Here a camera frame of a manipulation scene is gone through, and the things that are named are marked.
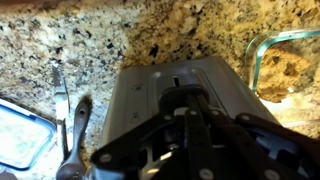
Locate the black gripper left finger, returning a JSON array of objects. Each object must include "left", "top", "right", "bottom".
[{"left": 89, "top": 91, "right": 216, "bottom": 180}]

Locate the clear glass food container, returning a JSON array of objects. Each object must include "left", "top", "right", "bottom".
[{"left": 244, "top": 28, "right": 320, "bottom": 129}]

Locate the blue-rimmed clear plastic lid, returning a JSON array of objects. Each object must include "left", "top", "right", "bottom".
[{"left": 0, "top": 98, "right": 57, "bottom": 172}]

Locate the black kitchen utensil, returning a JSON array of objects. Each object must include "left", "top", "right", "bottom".
[{"left": 55, "top": 95, "right": 94, "bottom": 180}]

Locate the brown bread slice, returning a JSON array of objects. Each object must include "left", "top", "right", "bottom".
[{"left": 256, "top": 48, "right": 314, "bottom": 104}]

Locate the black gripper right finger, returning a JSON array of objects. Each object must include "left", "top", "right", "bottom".
[{"left": 196, "top": 93, "right": 320, "bottom": 180}]

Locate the stainless steel two-slot toaster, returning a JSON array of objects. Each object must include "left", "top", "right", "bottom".
[{"left": 99, "top": 55, "right": 281, "bottom": 161}]

